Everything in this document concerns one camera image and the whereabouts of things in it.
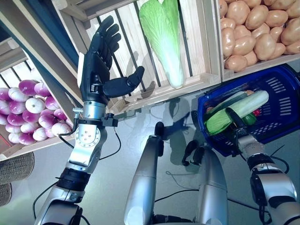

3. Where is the blue plastic shopping basket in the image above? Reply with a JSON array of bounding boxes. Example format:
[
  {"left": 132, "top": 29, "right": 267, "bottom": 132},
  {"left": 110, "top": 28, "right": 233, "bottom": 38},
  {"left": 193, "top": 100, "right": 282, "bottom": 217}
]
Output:
[{"left": 197, "top": 65, "right": 300, "bottom": 158}]

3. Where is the wooden display shelf frame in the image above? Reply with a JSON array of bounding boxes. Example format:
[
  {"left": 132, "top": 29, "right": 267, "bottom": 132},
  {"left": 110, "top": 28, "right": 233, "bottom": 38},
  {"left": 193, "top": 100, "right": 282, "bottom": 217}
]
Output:
[{"left": 0, "top": 0, "right": 85, "bottom": 106}]

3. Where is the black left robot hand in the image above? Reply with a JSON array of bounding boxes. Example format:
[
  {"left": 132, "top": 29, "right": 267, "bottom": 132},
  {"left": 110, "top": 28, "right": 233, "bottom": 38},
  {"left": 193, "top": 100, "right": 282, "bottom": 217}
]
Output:
[{"left": 79, "top": 15, "right": 145, "bottom": 105}]

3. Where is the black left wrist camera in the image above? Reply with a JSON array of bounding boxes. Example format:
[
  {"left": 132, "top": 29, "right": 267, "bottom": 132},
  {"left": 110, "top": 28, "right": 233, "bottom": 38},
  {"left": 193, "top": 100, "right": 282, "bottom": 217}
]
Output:
[{"left": 101, "top": 112, "right": 118, "bottom": 127}]

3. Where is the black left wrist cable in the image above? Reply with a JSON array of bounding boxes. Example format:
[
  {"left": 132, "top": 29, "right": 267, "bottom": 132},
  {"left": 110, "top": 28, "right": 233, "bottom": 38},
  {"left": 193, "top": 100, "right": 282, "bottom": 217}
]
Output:
[{"left": 57, "top": 112, "right": 122, "bottom": 161}]

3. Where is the wooden potato crate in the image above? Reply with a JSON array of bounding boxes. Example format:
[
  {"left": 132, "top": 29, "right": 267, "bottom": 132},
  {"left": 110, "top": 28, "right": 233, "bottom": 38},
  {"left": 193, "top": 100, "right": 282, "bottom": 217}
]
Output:
[{"left": 214, "top": 0, "right": 300, "bottom": 83}]

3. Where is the purple white turnip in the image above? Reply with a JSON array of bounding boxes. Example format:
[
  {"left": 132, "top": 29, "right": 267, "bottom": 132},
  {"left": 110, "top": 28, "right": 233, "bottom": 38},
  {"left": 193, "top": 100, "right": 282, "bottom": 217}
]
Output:
[
  {"left": 53, "top": 108, "right": 68, "bottom": 121},
  {"left": 32, "top": 127, "right": 49, "bottom": 141},
  {"left": 22, "top": 110, "right": 41, "bottom": 124},
  {"left": 34, "top": 82, "right": 51, "bottom": 97},
  {"left": 5, "top": 123, "right": 22, "bottom": 134},
  {"left": 8, "top": 133, "right": 21, "bottom": 144},
  {"left": 44, "top": 96, "right": 60, "bottom": 111},
  {"left": 7, "top": 113, "right": 25, "bottom": 127},
  {"left": 20, "top": 121, "right": 39, "bottom": 134},
  {"left": 0, "top": 88, "right": 11, "bottom": 101},
  {"left": 51, "top": 121, "right": 72, "bottom": 137},
  {"left": 25, "top": 97, "right": 45, "bottom": 113},
  {"left": 8, "top": 87, "right": 30, "bottom": 103},
  {"left": 8, "top": 100, "right": 26, "bottom": 115},
  {"left": 18, "top": 79, "right": 39, "bottom": 96},
  {"left": 0, "top": 100, "right": 11, "bottom": 115},
  {"left": 18, "top": 133, "right": 36, "bottom": 145},
  {"left": 38, "top": 114, "right": 58, "bottom": 129}
]

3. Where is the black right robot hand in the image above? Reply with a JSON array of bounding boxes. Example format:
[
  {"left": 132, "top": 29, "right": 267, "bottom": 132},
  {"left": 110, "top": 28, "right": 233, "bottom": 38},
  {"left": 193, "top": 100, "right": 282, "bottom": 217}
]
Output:
[{"left": 225, "top": 107, "right": 249, "bottom": 141}]

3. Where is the wooden turnip crate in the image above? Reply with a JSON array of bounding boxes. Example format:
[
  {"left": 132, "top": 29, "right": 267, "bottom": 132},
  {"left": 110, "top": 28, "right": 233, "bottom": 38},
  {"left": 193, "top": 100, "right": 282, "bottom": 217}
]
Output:
[{"left": 0, "top": 38, "right": 79, "bottom": 161}]

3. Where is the wide slatted wooden crate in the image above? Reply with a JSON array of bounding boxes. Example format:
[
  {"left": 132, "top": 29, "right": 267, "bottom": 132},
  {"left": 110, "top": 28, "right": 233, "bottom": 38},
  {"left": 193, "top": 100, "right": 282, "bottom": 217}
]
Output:
[{"left": 51, "top": 0, "right": 223, "bottom": 116}]

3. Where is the small white green bok choy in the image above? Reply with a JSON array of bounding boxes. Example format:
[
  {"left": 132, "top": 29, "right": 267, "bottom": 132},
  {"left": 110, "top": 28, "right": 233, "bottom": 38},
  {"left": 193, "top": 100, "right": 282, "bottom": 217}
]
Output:
[{"left": 206, "top": 90, "right": 270, "bottom": 136}]

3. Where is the napa cabbage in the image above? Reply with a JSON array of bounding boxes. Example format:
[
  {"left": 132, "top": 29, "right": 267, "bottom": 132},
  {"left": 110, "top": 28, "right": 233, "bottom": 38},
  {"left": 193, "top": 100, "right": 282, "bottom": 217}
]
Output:
[{"left": 139, "top": 0, "right": 186, "bottom": 89}]

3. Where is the green bell pepper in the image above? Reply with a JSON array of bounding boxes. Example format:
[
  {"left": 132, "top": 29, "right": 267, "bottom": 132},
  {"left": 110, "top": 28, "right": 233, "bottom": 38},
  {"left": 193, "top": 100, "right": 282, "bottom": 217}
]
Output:
[{"left": 242, "top": 112, "right": 257, "bottom": 126}]

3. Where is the grey woven basket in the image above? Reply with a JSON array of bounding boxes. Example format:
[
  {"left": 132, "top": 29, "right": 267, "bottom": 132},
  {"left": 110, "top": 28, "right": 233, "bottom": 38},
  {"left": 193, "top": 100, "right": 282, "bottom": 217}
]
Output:
[
  {"left": 0, "top": 182, "right": 13, "bottom": 207},
  {"left": 0, "top": 151, "right": 35, "bottom": 186}
]

